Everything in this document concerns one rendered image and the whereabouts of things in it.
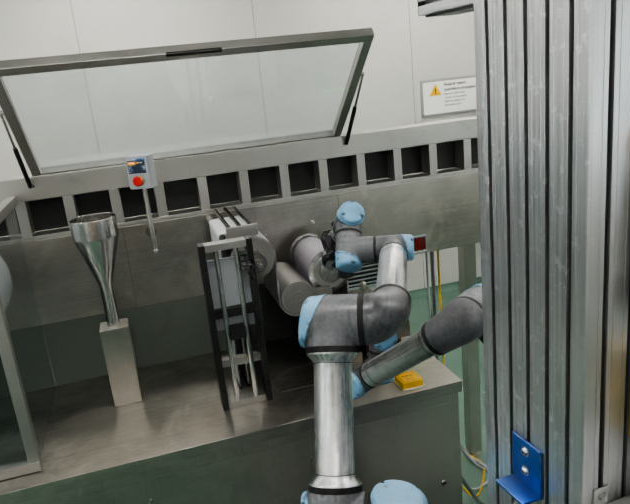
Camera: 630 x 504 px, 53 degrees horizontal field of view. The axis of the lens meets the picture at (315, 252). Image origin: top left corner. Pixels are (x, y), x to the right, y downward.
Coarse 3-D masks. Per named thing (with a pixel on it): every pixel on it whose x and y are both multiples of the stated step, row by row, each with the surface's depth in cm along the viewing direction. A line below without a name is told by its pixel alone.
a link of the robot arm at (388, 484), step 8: (392, 480) 135; (400, 480) 135; (376, 488) 132; (384, 488) 133; (392, 488) 133; (400, 488) 133; (408, 488) 133; (416, 488) 133; (368, 496) 132; (376, 496) 130; (384, 496) 130; (392, 496) 130; (400, 496) 130; (408, 496) 130; (416, 496) 130; (424, 496) 131
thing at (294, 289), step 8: (280, 264) 231; (288, 264) 233; (280, 272) 223; (288, 272) 221; (296, 272) 223; (280, 280) 218; (288, 280) 214; (296, 280) 212; (304, 280) 214; (280, 288) 213; (288, 288) 211; (296, 288) 212; (304, 288) 213; (312, 288) 213; (280, 296) 211; (288, 296) 212; (296, 296) 212; (304, 296) 213; (288, 304) 212; (296, 304) 213; (288, 312) 212; (296, 312) 214
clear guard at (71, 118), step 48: (336, 48) 196; (48, 96) 182; (96, 96) 188; (144, 96) 193; (192, 96) 199; (240, 96) 205; (288, 96) 212; (336, 96) 219; (48, 144) 202; (96, 144) 208; (144, 144) 215; (192, 144) 223; (240, 144) 230
